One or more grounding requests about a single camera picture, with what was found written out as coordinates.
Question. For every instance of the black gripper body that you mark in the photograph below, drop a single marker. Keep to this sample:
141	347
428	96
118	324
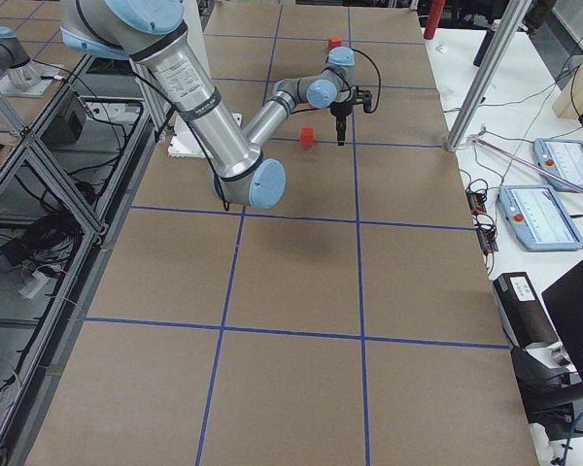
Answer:
339	113

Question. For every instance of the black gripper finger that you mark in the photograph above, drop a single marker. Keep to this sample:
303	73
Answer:
340	132

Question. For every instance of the red cube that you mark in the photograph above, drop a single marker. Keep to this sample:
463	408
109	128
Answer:
334	42
307	136

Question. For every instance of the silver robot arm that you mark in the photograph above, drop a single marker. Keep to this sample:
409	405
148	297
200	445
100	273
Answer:
153	34
15	61

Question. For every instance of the red cylinder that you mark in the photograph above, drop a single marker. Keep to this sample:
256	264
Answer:
434	17

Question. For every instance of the near teach pendant tablet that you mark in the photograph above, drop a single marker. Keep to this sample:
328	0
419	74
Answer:
538	219

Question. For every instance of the teach pendant tablet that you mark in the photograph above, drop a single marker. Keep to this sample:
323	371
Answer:
538	219
563	158

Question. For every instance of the far teach pendant tablet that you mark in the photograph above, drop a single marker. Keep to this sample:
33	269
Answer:
563	158

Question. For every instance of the black box with label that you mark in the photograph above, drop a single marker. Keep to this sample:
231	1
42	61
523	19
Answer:
521	312

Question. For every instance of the black computer monitor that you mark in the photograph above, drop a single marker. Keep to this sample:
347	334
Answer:
564	302

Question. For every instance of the white pedestal column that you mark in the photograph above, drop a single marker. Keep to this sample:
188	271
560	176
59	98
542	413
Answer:
188	84

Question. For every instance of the aluminium frame post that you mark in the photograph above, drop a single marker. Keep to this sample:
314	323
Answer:
508	26

